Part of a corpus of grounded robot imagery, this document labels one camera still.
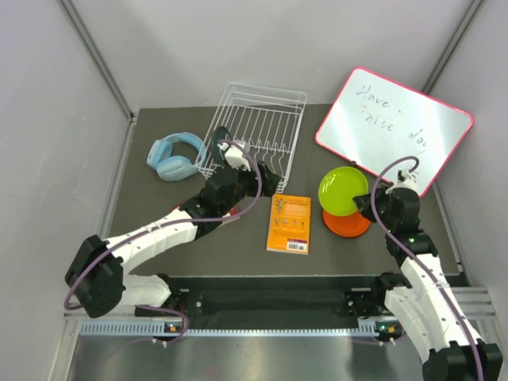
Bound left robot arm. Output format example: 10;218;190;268
64;162;281;318

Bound dark green ceramic plate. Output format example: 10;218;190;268
212;126;231;166

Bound lime green plastic plate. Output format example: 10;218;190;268
318;166;369;217

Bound grey slotted cable duct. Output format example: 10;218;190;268
79;320;397;337

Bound light blue headphones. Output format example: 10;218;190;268
146;132;207;182

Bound white wire dish rack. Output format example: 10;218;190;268
198;83;307;194

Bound orange plastic plate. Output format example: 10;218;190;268
322;210;371;238

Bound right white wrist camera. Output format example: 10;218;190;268
387;168;418;194

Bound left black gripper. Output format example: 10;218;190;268
220;161;280;216

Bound orange paperback book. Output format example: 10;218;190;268
266;194;311;255

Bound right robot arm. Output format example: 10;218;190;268
353;186;503;380

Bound pink framed whiteboard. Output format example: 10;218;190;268
315;67;474;196

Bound red and white book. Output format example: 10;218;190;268
172;204;239;221

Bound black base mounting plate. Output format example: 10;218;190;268
133;277;398;321

